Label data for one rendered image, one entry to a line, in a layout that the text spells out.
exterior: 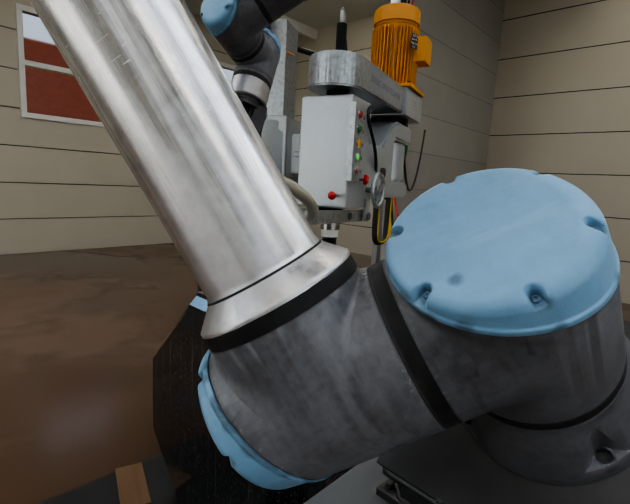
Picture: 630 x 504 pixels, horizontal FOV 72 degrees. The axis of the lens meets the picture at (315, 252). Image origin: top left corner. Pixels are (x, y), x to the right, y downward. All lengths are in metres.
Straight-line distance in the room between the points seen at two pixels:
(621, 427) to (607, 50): 6.18
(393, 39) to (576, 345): 2.16
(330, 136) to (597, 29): 5.26
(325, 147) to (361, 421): 1.42
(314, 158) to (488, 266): 1.44
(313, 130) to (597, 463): 1.45
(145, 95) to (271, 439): 0.27
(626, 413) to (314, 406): 0.27
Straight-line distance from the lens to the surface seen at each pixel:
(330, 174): 1.67
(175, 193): 0.35
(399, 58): 2.38
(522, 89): 6.68
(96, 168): 7.60
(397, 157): 2.32
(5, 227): 7.31
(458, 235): 0.33
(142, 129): 0.36
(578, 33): 6.68
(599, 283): 0.32
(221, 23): 0.97
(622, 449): 0.50
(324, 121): 1.70
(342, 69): 1.70
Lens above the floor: 1.22
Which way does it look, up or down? 9 degrees down
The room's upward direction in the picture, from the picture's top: 3 degrees clockwise
